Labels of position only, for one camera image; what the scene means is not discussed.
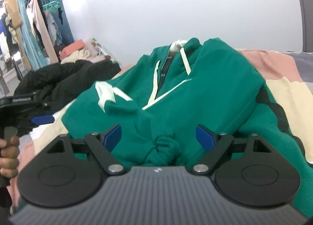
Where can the black jacket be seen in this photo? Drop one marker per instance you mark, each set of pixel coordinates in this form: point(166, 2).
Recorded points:
point(59, 84)

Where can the green hooded sweatshirt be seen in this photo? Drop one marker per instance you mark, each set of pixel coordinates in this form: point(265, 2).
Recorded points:
point(185, 97)

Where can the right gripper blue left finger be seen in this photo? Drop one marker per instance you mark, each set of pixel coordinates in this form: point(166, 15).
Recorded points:
point(100, 147)

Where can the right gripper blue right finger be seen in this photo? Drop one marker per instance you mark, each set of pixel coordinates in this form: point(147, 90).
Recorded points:
point(216, 147)

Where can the cream folded clothes pile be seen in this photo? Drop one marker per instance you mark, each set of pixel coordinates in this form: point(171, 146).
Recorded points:
point(83, 54)

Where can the teal clothes hangers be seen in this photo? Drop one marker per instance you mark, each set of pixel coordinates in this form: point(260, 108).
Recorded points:
point(50, 5)

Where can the person's left hand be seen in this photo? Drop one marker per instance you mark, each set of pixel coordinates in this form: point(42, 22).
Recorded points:
point(9, 161)

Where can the salmon pink box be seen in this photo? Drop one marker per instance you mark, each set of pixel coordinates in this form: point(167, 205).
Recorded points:
point(68, 50)

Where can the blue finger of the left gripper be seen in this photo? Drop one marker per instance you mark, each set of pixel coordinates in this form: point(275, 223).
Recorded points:
point(46, 119)

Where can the hanging tan coat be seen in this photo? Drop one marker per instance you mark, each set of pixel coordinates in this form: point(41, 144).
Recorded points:
point(12, 9)

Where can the patchwork bed cover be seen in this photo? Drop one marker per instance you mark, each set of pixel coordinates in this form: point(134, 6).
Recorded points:
point(281, 85)

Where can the hanging beige pink garment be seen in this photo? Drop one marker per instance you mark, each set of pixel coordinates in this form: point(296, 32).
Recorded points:
point(36, 20)

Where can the hanging light blue garment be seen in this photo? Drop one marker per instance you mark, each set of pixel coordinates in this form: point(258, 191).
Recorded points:
point(31, 46)

